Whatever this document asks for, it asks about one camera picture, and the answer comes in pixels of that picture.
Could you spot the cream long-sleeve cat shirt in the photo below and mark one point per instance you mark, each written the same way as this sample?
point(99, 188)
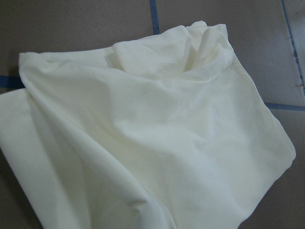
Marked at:
point(163, 132)

